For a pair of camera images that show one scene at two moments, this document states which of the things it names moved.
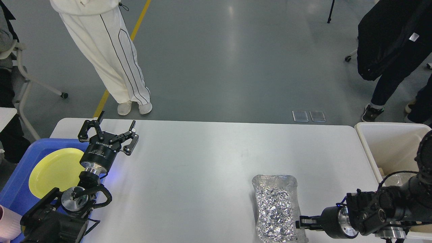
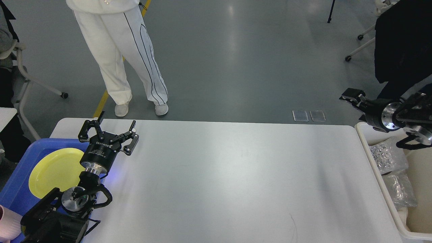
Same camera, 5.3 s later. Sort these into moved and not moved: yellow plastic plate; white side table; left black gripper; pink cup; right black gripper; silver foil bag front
Moved: silver foil bag front; right black gripper
Not moved: pink cup; yellow plastic plate; white side table; left black gripper
